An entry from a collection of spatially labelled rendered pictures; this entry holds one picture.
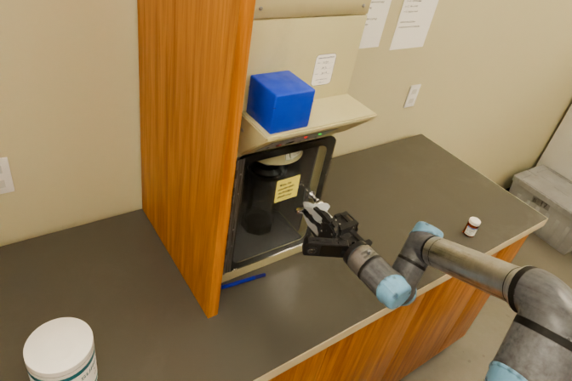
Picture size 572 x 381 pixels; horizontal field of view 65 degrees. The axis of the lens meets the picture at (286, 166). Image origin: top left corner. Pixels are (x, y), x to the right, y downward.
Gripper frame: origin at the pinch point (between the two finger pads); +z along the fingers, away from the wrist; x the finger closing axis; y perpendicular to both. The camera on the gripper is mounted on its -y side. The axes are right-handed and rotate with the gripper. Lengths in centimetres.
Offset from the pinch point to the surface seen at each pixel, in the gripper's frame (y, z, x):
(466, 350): 113, -26, -124
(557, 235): 244, -4, -118
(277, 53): -11.6, 5.5, 44.4
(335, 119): -0.4, -4.7, 31.3
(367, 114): 9.1, -5.2, 30.9
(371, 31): 62, 48, 27
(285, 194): -3.9, 4.2, 3.5
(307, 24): -5, 5, 50
